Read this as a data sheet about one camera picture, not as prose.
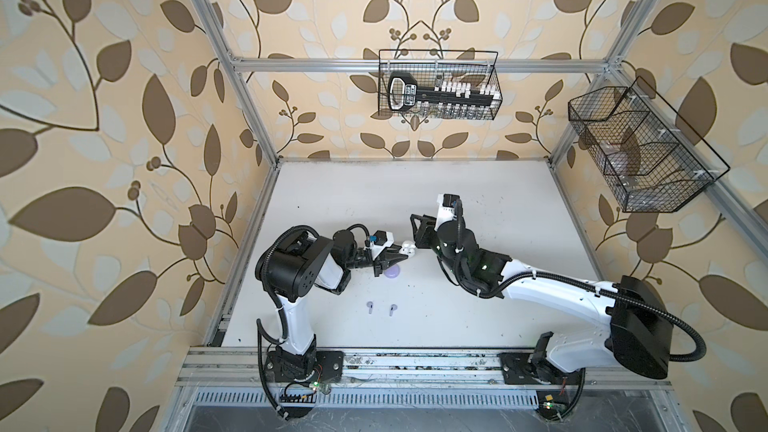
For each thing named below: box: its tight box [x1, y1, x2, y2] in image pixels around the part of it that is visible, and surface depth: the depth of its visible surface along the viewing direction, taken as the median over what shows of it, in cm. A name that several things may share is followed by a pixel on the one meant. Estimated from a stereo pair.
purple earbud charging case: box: [384, 264, 401, 279], surface depth 91 cm
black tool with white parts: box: [387, 72, 502, 113], surface depth 84 cm
